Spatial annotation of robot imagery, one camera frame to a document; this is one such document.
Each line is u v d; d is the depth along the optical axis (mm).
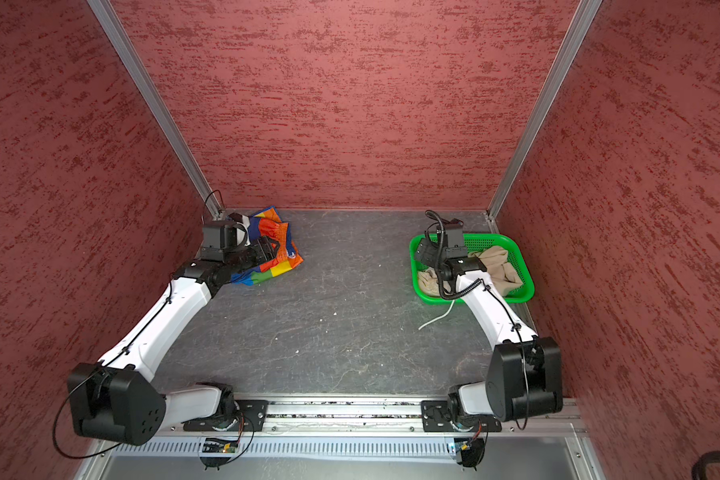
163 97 887
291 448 775
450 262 613
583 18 716
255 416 738
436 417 734
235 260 667
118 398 390
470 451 715
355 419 756
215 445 728
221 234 607
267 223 1093
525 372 414
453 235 653
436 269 623
